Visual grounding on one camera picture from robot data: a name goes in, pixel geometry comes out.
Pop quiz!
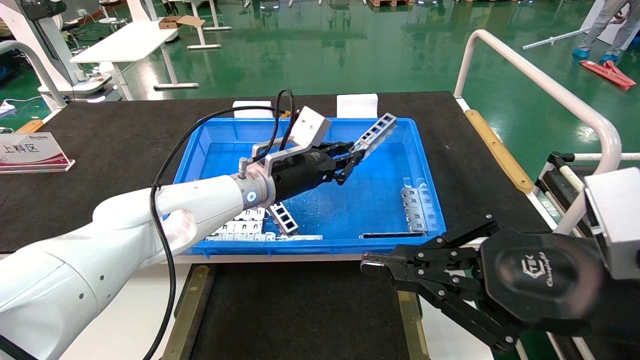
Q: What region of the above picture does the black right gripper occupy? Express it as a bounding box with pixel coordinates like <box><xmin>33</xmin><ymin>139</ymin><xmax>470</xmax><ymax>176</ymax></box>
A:
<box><xmin>361</xmin><ymin>215</ymin><xmax>608</xmax><ymax>354</ymax></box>

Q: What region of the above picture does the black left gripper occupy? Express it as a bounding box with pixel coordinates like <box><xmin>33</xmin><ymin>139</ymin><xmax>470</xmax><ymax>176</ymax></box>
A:
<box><xmin>272</xmin><ymin>141</ymin><xmax>366</xmax><ymax>203</ymax></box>

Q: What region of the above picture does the perforated grey metal bracket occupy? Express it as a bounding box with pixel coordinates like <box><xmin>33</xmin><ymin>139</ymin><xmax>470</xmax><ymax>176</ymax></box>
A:
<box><xmin>352</xmin><ymin>113</ymin><xmax>398</xmax><ymax>153</ymax></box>

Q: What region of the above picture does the black container with brass edges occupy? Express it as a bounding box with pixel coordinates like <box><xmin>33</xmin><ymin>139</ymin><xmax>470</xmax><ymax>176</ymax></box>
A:
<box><xmin>160</xmin><ymin>260</ymin><xmax>431</xmax><ymax>360</ymax></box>

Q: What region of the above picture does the blue plastic bin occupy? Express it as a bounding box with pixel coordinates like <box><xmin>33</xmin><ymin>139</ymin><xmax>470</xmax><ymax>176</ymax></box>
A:
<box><xmin>172</xmin><ymin>116</ymin><xmax>446</xmax><ymax>257</ymax></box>

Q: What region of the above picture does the white foam block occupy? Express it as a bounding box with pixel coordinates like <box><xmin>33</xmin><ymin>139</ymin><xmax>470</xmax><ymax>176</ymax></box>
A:
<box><xmin>233</xmin><ymin>100</ymin><xmax>274</xmax><ymax>119</ymax></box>
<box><xmin>336</xmin><ymin>93</ymin><xmax>379</xmax><ymax>119</ymax></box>

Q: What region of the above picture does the dark thin metal strip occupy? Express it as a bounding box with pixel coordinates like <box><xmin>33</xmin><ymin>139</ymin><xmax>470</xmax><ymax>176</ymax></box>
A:
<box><xmin>359</xmin><ymin>231</ymin><xmax>426</xmax><ymax>240</ymax></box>

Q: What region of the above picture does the flat slotted metal plate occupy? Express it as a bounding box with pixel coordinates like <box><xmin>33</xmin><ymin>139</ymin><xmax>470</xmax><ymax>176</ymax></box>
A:
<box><xmin>401</xmin><ymin>187</ymin><xmax>442</xmax><ymax>234</ymax></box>

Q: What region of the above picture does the wooden edge strip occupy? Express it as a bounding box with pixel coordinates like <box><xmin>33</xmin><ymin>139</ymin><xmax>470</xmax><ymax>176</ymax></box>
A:
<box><xmin>464</xmin><ymin>109</ymin><xmax>535</xmax><ymax>195</ymax></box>

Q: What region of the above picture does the white horizontal tube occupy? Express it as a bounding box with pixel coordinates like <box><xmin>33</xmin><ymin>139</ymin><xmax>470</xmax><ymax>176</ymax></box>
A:
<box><xmin>570</xmin><ymin>152</ymin><xmax>640</xmax><ymax>162</ymax></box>

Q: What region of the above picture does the open cardboard box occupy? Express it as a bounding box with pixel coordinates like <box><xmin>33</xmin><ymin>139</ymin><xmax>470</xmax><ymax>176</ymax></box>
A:
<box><xmin>158</xmin><ymin>15</ymin><xmax>206</xmax><ymax>30</ymax></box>

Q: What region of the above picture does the long white pole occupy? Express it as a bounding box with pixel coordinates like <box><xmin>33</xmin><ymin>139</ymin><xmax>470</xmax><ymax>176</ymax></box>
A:
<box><xmin>522</xmin><ymin>27</ymin><xmax>592</xmax><ymax>51</ymax></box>

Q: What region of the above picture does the white workshop table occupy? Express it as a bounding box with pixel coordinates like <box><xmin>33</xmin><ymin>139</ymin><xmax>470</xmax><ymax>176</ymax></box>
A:
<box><xmin>69</xmin><ymin>20</ymin><xmax>201</xmax><ymax>102</ymax></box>

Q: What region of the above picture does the black table mat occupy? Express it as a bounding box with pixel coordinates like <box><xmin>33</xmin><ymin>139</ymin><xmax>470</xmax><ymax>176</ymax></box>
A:
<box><xmin>0</xmin><ymin>91</ymin><xmax>553</xmax><ymax>255</ymax></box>

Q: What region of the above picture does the red floor tool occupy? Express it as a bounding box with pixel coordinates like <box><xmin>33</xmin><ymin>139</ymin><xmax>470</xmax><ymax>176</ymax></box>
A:
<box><xmin>580</xmin><ymin>60</ymin><xmax>637</xmax><ymax>91</ymax></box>

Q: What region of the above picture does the white machine base platform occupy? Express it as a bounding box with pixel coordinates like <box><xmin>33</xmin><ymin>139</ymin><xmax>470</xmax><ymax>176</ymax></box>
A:
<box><xmin>37</xmin><ymin>70</ymin><xmax>121</xmax><ymax>103</ymax></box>

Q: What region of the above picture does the white stool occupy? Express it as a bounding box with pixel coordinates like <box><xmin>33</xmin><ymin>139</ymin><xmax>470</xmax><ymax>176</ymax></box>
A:
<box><xmin>97</xmin><ymin>0</ymin><xmax>128</xmax><ymax>26</ymax></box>

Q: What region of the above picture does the person in blue shoe covers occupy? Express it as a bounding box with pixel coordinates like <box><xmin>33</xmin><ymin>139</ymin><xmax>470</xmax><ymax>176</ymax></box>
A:
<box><xmin>572</xmin><ymin>0</ymin><xmax>632</xmax><ymax>59</ymax></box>

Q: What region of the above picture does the acrylic sign with red stripe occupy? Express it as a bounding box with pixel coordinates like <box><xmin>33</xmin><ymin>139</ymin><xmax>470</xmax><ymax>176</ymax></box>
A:
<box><xmin>0</xmin><ymin>132</ymin><xmax>76</xmax><ymax>174</ymax></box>

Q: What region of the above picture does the short wooden strip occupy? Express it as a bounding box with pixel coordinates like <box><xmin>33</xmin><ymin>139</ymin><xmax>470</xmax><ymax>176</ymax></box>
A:
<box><xmin>15</xmin><ymin>119</ymin><xmax>46</xmax><ymax>134</ymax></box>

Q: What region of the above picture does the white machine column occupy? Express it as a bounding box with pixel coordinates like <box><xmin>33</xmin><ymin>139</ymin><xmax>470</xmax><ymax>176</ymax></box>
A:
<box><xmin>0</xmin><ymin>0</ymin><xmax>68</xmax><ymax>91</ymax></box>

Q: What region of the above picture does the flat white slotted bracket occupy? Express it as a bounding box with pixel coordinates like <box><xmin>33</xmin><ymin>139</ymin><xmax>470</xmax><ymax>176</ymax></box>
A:
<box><xmin>227</xmin><ymin>207</ymin><xmax>266</xmax><ymax>223</ymax></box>
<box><xmin>207</xmin><ymin>220</ymin><xmax>264</xmax><ymax>236</ymax></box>

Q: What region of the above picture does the black cart frame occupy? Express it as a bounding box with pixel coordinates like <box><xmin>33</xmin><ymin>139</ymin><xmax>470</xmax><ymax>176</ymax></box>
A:
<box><xmin>536</xmin><ymin>151</ymin><xmax>596</xmax><ymax>236</ymax></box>

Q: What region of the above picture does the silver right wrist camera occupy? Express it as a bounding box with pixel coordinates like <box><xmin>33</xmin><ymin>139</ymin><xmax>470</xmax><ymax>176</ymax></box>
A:
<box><xmin>584</xmin><ymin>167</ymin><xmax>640</xmax><ymax>281</ymax></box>

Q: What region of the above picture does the white table leg frame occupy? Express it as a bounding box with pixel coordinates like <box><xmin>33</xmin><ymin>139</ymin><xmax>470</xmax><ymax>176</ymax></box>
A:
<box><xmin>170</xmin><ymin>0</ymin><xmax>233</xmax><ymax>51</ymax></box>

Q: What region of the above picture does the white tubular guard rail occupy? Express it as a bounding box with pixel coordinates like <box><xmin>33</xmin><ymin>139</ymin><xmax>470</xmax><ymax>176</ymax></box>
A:
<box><xmin>452</xmin><ymin>29</ymin><xmax>622</xmax><ymax>236</ymax></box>

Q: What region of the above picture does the grey tubular rail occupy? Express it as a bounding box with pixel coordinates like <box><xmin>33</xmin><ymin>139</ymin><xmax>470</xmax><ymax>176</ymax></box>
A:
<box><xmin>0</xmin><ymin>40</ymin><xmax>67</xmax><ymax>111</ymax></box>

